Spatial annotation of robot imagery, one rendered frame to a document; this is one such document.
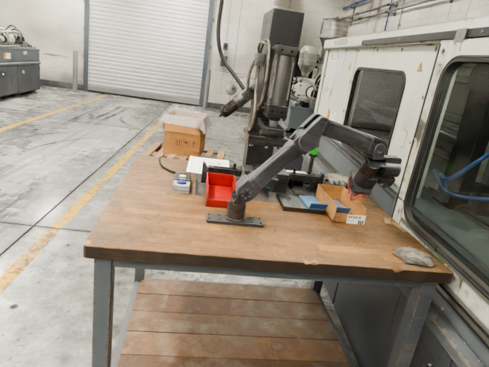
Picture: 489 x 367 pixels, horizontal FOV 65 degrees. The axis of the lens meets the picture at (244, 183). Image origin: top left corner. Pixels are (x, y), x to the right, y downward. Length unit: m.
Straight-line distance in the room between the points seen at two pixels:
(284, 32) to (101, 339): 1.32
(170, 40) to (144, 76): 1.16
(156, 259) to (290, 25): 1.08
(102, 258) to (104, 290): 0.12
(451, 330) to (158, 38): 10.17
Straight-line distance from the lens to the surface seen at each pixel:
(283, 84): 1.63
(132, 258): 1.15
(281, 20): 1.71
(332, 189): 1.75
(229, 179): 1.68
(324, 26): 6.43
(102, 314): 1.30
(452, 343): 1.46
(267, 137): 1.65
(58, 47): 11.69
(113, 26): 11.19
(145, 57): 11.00
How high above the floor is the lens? 1.44
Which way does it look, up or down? 18 degrees down
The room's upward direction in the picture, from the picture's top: 8 degrees clockwise
